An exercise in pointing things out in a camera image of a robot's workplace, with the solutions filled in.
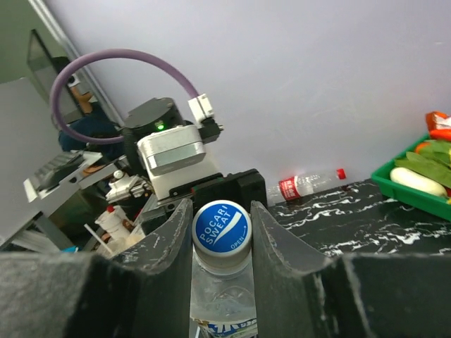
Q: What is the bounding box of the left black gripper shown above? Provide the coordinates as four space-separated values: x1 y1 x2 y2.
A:
159 168 268 211

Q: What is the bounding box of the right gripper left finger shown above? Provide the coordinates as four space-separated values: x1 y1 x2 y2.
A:
1 199 193 337

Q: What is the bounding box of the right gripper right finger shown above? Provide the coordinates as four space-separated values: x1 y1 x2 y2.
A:
251 201 450 337

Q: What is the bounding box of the blue white bottle cap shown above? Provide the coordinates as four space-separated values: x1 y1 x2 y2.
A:
192 200 252 275

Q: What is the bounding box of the clear bottle blue cap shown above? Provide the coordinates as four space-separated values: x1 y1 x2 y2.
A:
189 199 259 338

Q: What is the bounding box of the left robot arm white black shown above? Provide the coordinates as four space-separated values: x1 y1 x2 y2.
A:
121 94 268 215

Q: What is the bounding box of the water bottle red cap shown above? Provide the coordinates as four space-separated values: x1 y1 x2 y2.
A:
267 168 347 206

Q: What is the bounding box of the black marble mat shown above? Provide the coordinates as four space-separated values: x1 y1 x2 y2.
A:
269 180 450 256

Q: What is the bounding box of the white toy radish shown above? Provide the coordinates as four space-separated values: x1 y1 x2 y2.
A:
390 168 447 197

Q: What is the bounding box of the green plastic basket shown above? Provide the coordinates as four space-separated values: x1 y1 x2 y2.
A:
371 133 450 221

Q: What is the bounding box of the orange tomato piece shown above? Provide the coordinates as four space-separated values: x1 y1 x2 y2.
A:
414 142 431 154

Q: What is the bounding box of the green leafy vegetable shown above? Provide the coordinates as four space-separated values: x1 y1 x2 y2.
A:
395 139 450 188

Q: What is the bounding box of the red snack packet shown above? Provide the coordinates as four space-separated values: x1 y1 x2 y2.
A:
425 111 451 132

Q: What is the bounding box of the long orange carrot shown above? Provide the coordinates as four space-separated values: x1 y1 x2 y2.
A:
429 129 451 142

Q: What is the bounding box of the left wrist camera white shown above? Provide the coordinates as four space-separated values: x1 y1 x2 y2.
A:
137 94 223 201

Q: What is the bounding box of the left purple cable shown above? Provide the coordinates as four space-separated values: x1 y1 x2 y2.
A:
49 48 200 146

